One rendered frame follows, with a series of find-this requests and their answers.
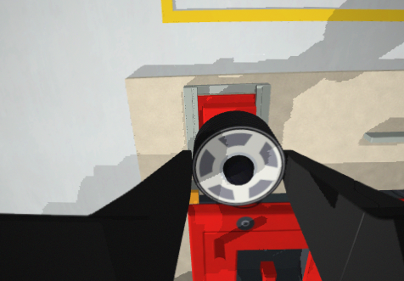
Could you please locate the black and grey wheel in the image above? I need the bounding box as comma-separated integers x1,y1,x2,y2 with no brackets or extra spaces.
192,110,286,206

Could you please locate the yellow rectangular outline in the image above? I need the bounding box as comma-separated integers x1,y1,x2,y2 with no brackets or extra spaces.
161,0,404,23

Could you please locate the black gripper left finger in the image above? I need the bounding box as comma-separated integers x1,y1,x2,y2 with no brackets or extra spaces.
0,150,192,281

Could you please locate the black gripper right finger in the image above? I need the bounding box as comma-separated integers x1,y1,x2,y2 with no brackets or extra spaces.
283,149,404,281

